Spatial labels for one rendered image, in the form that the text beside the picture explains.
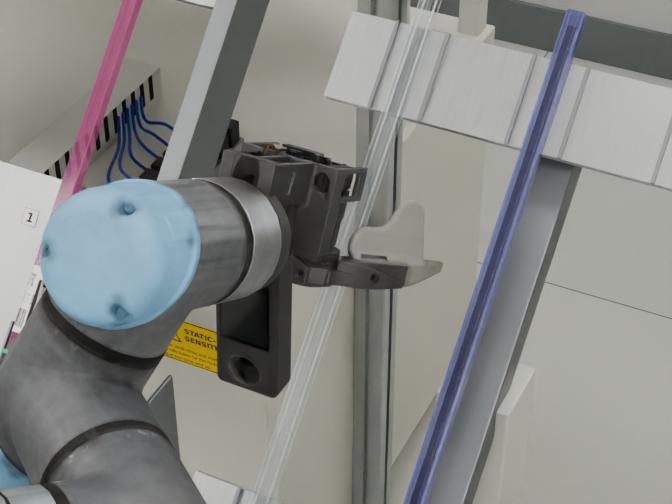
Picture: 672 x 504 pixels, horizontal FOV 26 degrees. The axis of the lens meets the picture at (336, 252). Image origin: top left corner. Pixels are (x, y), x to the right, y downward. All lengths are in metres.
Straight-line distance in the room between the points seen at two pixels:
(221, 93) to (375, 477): 0.79
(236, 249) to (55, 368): 0.12
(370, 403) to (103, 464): 1.10
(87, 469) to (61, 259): 0.11
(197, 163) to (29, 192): 0.16
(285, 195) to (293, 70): 0.99
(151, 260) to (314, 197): 0.21
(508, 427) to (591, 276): 1.45
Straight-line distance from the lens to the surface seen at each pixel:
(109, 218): 0.75
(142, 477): 0.74
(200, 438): 1.70
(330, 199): 0.93
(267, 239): 0.85
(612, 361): 2.40
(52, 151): 1.68
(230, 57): 1.27
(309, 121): 1.78
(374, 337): 1.75
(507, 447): 1.13
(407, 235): 1.00
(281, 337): 0.95
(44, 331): 0.80
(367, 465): 1.93
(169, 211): 0.76
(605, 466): 2.23
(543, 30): 3.16
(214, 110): 1.26
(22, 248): 1.31
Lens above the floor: 1.60
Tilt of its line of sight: 38 degrees down
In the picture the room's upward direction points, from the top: straight up
